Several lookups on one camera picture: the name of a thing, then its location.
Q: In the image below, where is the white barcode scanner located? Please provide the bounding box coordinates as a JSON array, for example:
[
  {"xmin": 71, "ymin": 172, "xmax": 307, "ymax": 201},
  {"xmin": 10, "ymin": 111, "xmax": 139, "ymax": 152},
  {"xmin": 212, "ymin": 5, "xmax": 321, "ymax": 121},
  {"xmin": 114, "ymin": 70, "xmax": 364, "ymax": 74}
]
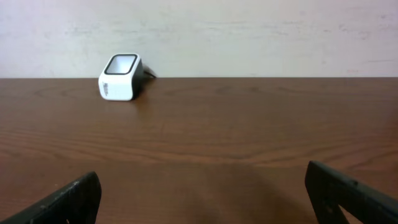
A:
[{"xmin": 98, "ymin": 53, "xmax": 144, "ymax": 101}]

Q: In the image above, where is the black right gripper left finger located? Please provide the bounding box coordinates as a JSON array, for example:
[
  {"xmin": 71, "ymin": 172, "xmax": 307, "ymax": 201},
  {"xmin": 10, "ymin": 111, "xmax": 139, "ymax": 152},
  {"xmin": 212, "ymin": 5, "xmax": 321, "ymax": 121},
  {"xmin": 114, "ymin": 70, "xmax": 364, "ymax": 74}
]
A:
[{"xmin": 1, "ymin": 172, "xmax": 102, "ymax": 224}]

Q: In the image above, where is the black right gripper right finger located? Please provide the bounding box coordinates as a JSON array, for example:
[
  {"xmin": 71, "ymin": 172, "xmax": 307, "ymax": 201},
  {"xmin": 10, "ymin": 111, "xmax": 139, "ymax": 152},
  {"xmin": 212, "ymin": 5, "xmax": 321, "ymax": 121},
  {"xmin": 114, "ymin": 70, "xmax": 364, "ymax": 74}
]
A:
[{"xmin": 305, "ymin": 161, "xmax": 397, "ymax": 224}]

